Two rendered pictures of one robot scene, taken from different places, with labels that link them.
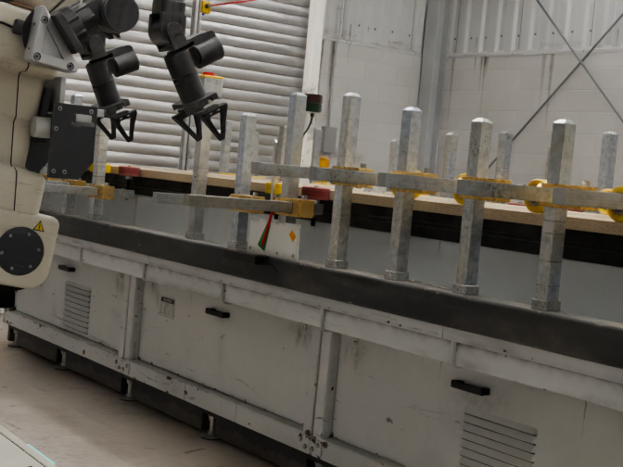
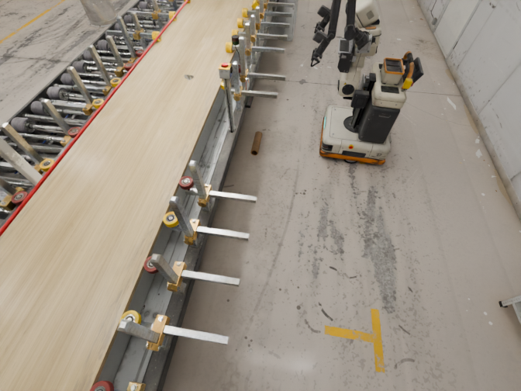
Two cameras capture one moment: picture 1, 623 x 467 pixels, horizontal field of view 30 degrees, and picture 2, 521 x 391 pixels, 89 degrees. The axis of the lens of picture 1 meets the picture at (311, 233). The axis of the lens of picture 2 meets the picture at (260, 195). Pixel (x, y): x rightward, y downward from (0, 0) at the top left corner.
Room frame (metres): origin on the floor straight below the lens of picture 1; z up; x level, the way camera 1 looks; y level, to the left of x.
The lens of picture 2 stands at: (4.69, 1.67, 2.11)
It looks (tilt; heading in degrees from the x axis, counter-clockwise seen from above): 55 degrees down; 225
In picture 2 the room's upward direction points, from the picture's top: straight up
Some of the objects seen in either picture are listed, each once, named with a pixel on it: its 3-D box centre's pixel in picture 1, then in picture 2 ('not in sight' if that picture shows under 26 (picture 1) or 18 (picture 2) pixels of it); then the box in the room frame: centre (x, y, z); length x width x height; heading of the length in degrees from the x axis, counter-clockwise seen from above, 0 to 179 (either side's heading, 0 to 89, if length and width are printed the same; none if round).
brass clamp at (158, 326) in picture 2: not in sight; (158, 332); (4.89, 1.23, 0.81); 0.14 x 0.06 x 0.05; 36
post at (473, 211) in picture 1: (472, 222); (257, 33); (2.68, -0.37, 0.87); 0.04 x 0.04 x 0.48; 36
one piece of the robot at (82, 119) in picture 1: (48, 127); (346, 52); (2.59, 0.60, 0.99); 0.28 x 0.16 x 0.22; 33
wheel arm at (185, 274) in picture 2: not in sight; (196, 275); (4.62, 1.15, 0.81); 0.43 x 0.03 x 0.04; 126
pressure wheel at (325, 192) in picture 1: (314, 206); not in sight; (3.29, 0.00, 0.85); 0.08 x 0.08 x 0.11
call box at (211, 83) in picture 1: (207, 88); (225, 71); (3.70, 0.37, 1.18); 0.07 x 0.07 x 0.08; 36
